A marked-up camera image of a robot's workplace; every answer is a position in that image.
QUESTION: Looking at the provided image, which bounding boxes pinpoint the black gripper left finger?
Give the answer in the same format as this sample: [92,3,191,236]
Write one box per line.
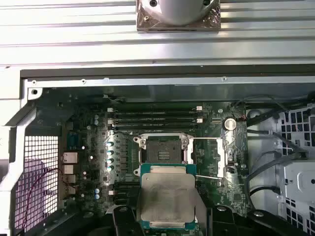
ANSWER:
[46,206,145,236]

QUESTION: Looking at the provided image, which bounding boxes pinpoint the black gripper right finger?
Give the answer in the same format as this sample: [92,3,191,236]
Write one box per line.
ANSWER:
[211,205,307,236]

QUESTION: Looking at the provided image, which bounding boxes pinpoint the silver topped CPU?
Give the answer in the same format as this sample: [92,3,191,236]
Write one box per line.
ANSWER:
[138,162,197,231]

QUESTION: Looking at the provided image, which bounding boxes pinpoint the metal socket cover frame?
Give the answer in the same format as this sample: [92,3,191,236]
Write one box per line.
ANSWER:
[189,137,226,179]

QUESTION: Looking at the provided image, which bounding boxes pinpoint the RAM slot with black clips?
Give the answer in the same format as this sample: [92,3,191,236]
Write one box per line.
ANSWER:
[107,123,197,131]
[107,111,203,118]
[113,181,141,188]
[113,196,140,204]

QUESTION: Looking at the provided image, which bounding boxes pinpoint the RAM slot with white clips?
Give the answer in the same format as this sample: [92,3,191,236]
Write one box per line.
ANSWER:
[107,118,204,124]
[107,105,203,112]
[108,189,140,197]

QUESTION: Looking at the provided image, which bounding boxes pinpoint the CPU socket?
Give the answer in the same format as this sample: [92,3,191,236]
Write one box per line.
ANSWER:
[134,132,196,165]

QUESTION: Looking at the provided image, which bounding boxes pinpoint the perforated metal drive cage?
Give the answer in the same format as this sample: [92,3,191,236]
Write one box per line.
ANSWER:
[246,103,315,236]

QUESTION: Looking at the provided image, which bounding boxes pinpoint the round silver coin battery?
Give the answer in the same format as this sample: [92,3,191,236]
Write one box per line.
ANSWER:
[223,117,237,131]

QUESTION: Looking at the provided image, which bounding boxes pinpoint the green motherboard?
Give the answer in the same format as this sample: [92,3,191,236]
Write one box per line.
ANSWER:
[59,98,249,236]

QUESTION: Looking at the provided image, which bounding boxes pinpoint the black and grey PC case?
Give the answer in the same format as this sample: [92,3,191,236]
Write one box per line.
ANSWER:
[0,64,315,236]

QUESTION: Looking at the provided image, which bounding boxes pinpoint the black round cable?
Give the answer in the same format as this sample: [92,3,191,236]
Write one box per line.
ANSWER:
[247,185,280,212]

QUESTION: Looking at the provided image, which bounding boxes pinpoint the flat grey data cable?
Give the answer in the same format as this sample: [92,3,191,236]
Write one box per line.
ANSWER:
[269,129,310,159]

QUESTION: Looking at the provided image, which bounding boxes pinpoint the thin black sensor wire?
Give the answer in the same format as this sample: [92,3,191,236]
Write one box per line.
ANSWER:
[231,94,249,121]

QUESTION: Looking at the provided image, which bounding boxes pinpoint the square brown base plate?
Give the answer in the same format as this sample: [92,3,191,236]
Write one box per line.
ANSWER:
[136,0,221,32]

